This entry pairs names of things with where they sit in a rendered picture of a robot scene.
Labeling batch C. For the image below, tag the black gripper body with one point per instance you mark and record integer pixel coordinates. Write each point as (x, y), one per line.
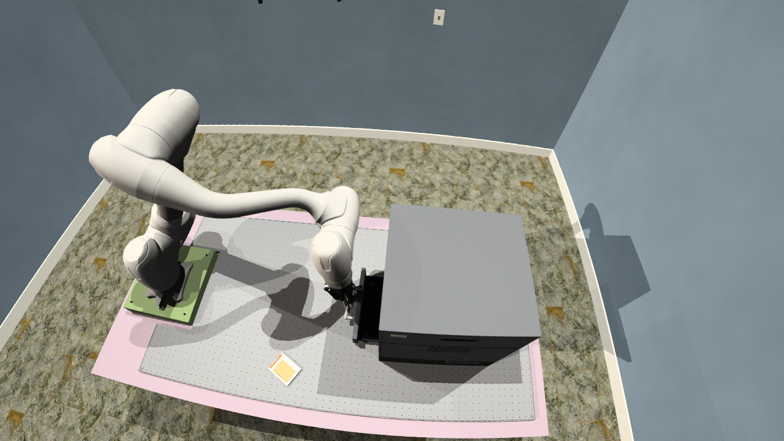
(348, 289)

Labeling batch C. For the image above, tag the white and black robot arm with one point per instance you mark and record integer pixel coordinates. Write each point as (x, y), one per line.
(138, 162)

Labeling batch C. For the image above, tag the dark grey instrument cabinet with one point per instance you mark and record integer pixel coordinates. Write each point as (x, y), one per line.
(457, 289)

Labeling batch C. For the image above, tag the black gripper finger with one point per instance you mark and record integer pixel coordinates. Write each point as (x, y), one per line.
(336, 296)
(352, 298)

